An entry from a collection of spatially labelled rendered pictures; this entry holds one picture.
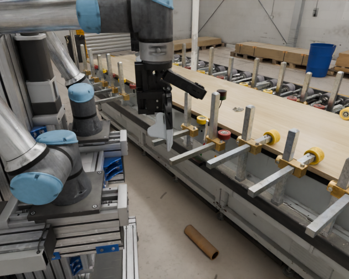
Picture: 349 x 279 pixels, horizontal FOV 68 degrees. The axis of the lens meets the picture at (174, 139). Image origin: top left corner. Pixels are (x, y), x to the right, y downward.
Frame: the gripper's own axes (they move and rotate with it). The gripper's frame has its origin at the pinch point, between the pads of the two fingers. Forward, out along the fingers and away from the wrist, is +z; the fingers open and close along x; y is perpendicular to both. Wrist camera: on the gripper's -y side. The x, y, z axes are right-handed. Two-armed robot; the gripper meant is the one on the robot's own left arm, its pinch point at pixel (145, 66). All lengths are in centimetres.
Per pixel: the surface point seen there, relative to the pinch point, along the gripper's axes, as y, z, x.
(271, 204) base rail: -58, 62, 51
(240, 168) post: -49, 53, 29
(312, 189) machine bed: -83, 58, 48
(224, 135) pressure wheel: -45, 41, 10
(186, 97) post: -26.5, 24.6, -14.6
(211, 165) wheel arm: -26, 36, 47
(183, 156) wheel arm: -17, 46, 23
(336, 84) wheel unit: -144, 25, -25
